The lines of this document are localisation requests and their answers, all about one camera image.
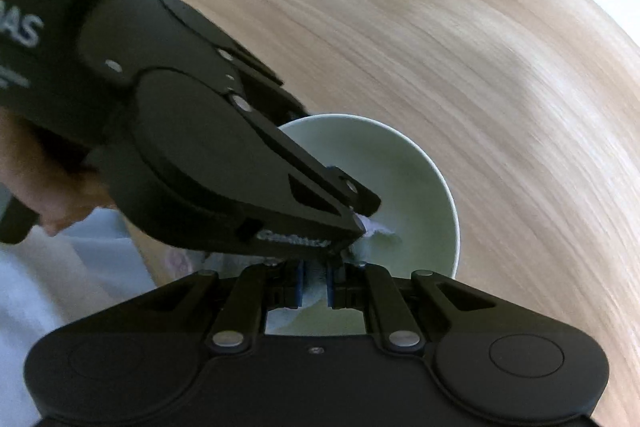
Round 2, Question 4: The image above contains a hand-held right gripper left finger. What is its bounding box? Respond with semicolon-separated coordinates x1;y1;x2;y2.
134;258;306;354

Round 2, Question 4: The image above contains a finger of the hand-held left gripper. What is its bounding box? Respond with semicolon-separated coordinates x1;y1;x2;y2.
227;89;383;258
161;0;311;124

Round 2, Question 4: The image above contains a pale green bowl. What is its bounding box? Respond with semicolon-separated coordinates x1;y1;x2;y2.
265;114;461;338

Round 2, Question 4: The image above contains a person's white clothing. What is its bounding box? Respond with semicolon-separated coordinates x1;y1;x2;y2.
0;207;168;427

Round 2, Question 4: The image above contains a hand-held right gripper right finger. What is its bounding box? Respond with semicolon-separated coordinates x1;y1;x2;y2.
326;258;502;352

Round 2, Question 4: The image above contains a pink and blue cloth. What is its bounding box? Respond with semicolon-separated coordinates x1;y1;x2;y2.
267;214;403;333

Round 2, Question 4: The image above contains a person's left hand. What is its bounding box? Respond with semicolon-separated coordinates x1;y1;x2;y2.
0;107;121;238

